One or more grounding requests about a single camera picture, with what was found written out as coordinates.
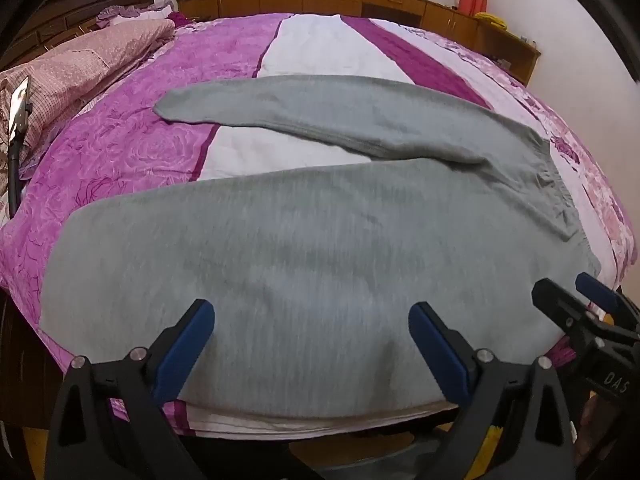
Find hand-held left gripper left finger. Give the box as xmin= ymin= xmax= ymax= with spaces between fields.
xmin=46 ymin=299 xmax=216 ymax=480

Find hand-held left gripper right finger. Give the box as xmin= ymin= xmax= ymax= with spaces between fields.
xmin=408 ymin=302 xmax=576 ymax=480

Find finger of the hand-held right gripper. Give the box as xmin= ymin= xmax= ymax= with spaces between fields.
xmin=575 ymin=272 xmax=632 ymax=322
xmin=531 ymin=279 xmax=601 ymax=348

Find grey pants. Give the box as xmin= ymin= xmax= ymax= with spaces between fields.
xmin=39 ymin=74 xmax=601 ymax=420

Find purple floral bedspread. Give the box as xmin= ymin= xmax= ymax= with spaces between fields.
xmin=0 ymin=12 xmax=640 ymax=441

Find smartphone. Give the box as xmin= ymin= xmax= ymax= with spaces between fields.
xmin=8 ymin=76 xmax=32 ymax=142

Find pink checked pillow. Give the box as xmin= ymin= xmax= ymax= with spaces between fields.
xmin=0 ymin=19 xmax=176 ymax=173

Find purple ruffled pillow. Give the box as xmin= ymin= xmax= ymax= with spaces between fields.
xmin=96 ymin=2 xmax=174 ymax=30

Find dark wooden headboard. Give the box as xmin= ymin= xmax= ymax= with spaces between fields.
xmin=0 ymin=0 xmax=157 ymax=77

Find dark wooden bed side rail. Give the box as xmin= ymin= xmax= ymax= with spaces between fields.
xmin=0 ymin=287 xmax=67 ymax=432

